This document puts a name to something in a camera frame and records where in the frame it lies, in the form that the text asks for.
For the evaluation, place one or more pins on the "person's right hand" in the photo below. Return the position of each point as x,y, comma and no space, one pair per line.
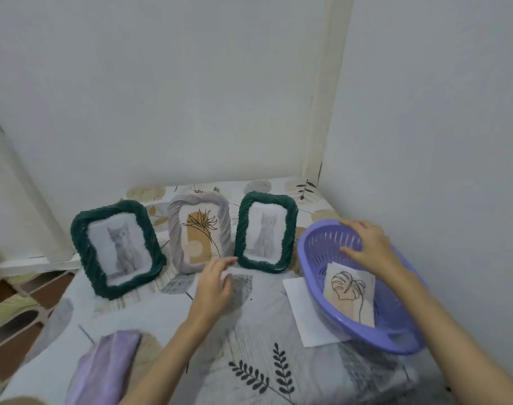
374,248

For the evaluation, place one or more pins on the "person's left forearm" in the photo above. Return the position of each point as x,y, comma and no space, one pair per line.
163,366

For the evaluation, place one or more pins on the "purple cloth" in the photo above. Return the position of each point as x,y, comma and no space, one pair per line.
104,366

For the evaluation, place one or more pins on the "person's right forearm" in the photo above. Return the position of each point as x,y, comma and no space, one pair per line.
454,341

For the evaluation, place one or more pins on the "white paper grey drawing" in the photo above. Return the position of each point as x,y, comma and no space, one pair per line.
119,253
265,234

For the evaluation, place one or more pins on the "person's left hand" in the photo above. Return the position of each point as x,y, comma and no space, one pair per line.
212,291

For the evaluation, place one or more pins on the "leaf drawing print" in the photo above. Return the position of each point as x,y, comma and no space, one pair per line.
351,295

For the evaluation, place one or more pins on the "purple plastic basket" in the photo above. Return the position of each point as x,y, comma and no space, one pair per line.
391,316

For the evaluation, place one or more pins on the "leaf patterned tablecloth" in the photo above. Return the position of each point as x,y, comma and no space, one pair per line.
248,333

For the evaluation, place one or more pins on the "white paper black line drawing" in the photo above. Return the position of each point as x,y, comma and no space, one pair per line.
289,284

